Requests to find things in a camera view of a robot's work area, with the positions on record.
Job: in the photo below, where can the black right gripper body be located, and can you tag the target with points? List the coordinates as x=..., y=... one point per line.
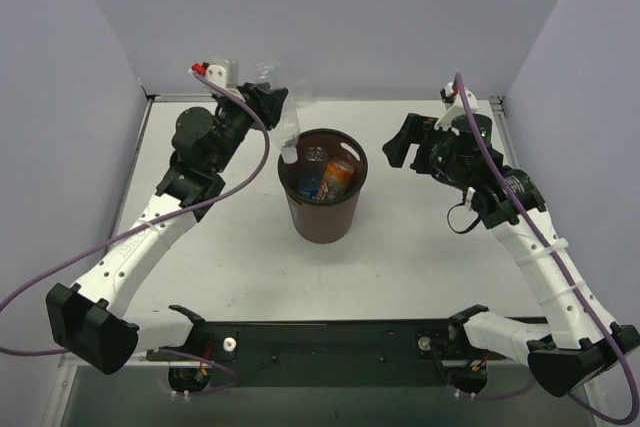
x=417, y=142

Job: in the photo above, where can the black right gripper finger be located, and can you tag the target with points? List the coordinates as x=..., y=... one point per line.
x=412, y=132
x=423, y=162

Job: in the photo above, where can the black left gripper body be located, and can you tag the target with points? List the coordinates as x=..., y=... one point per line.
x=258, y=103

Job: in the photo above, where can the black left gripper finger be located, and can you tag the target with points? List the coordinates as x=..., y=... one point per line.
x=277, y=98
x=256, y=96

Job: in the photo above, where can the clear plastic bottle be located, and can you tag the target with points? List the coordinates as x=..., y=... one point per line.
x=286, y=134

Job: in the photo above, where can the orange label plastic bottle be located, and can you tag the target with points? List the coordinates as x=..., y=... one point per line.
x=337, y=177

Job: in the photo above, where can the blue label plastic bottle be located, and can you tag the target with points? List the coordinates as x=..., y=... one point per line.
x=312, y=171

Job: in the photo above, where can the brown plastic waste bin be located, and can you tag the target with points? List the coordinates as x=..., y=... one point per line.
x=324, y=222

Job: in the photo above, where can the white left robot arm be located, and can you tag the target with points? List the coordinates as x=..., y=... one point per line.
x=90, y=318

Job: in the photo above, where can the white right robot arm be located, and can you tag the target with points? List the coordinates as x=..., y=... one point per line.
x=580, y=339

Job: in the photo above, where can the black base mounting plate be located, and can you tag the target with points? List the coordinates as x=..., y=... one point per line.
x=337, y=354

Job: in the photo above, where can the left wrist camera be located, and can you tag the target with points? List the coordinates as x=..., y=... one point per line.
x=223, y=73

